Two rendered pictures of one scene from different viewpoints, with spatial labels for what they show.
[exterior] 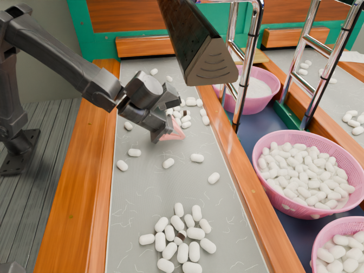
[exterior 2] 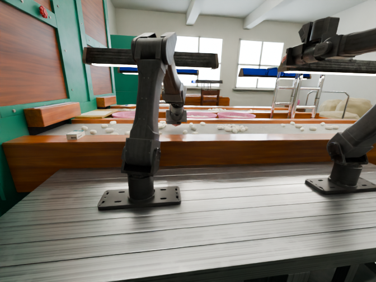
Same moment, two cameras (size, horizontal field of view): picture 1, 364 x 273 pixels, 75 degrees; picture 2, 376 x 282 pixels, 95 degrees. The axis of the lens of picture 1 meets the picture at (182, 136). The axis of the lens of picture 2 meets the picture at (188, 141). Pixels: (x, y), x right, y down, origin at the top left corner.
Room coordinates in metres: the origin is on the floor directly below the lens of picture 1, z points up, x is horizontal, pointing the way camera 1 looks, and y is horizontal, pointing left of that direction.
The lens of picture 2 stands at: (0.41, 0.90, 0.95)
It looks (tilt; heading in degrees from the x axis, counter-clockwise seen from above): 17 degrees down; 272
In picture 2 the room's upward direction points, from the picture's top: 1 degrees clockwise
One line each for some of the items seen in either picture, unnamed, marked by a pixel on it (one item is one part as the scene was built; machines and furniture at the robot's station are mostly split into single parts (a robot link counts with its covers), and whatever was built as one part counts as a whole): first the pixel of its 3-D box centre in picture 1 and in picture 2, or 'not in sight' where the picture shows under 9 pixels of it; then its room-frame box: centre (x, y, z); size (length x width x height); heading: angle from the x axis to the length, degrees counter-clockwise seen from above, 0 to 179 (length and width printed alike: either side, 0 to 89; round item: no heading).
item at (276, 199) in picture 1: (300, 175); (197, 121); (0.40, -0.32, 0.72); 0.27 x 0.27 x 0.10
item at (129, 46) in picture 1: (151, 44); (57, 112); (1.04, 0.13, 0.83); 0.30 x 0.06 x 0.07; 99
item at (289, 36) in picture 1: (294, 36); (107, 100); (1.15, -0.54, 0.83); 0.30 x 0.06 x 0.07; 99
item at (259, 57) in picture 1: (227, 56); (99, 113); (1.05, -0.21, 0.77); 0.33 x 0.15 x 0.01; 99
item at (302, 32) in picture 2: not in sight; (305, 41); (0.00, 0.14, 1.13); 0.07 x 0.06 x 0.11; 11
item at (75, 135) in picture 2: not in sight; (75, 134); (0.84, 0.31, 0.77); 0.06 x 0.04 x 0.02; 99
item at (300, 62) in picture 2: not in sight; (302, 56); (0.00, 0.14, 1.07); 0.10 x 0.07 x 0.07; 11
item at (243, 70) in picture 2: not in sight; (275, 73); (-0.25, -0.70, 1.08); 0.62 x 0.08 x 0.07; 9
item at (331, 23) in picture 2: not in sight; (326, 37); (-0.01, 0.23, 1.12); 0.12 x 0.09 x 0.12; 101
